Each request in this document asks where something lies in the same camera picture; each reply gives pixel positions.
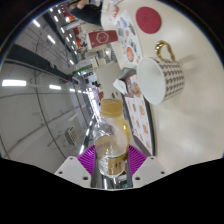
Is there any clear bottle with yellow cap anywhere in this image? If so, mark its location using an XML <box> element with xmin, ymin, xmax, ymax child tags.
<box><xmin>91</xmin><ymin>98</ymin><xmax>132</xmax><ymax>179</ymax></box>

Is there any group of ceiling lights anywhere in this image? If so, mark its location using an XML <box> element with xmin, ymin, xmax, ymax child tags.
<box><xmin>1</xmin><ymin>3</ymin><xmax>98</xmax><ymax>154</ymax></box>

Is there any ceiling air conditioner unit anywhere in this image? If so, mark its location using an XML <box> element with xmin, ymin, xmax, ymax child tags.
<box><xmin>64</xmin><ymin>126</ymin><xmax>80</xmax><ymax>146</ymax></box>

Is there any beige dining chair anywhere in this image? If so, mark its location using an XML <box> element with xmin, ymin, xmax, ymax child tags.
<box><xmin>96</xmin><ymin>61</ymin><xmax>126</xmax><ymax>101</ymax></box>

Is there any red sauce packet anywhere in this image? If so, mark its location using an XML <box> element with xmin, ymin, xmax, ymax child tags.
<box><xmin>112</xmin><ymin>6</ymin><xmax>120</xmax><ymax>19</ymax></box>

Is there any colourful printed paper flyer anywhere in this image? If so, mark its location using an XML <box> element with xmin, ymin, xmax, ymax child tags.
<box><xmin>113</xmin><ymin>9</ymin><xmax>144</xmax><ymax>68</ymax></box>

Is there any white patterned mug, gold handle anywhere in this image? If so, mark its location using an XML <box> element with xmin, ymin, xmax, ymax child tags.
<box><xmin>136</xmin><ymin>39</ymin><xmax>186</xmax><ymax>106</ymax></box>

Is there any red paper cup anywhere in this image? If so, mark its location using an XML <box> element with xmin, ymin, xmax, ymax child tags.
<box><xmin>87</xmin><ymin>29</ymin><xmax>119</xmax><ymax>50</ymax></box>

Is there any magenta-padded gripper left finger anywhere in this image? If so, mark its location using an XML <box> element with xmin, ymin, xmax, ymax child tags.
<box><xmin>54</xmin><ymin>144</ymin><xmax>98</xmax><ymax>189</ymax></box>

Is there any flat round red coaster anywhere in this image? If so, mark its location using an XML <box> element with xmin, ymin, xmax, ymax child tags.
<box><xmin>135</xmin><ymin>6</ymin><xmax>163</xmax><ymax>35</ymax></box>

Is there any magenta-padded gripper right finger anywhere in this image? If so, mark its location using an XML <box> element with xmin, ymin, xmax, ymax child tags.
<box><xmin>125</xmin><ymin>144</ymin><xmax>167</xmax><ymax>190</ymax></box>

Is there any group of beige chairs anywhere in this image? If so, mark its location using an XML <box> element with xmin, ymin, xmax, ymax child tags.
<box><xmin>78</xmin><ymin>46</ymin><xmax>113</xmax><ymax>69</ymax></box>

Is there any white paper napkin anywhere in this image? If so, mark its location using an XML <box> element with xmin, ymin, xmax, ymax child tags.
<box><xmin>112</xmin><ymin>78</ymin><xmax>129</xmax><ymax>96</ymax></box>

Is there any round brown food item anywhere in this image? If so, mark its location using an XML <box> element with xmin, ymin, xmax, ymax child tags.
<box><xmin>130</xmin><ymin>81</ymin><xmax>143</xmax><ymax>98</ymax></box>

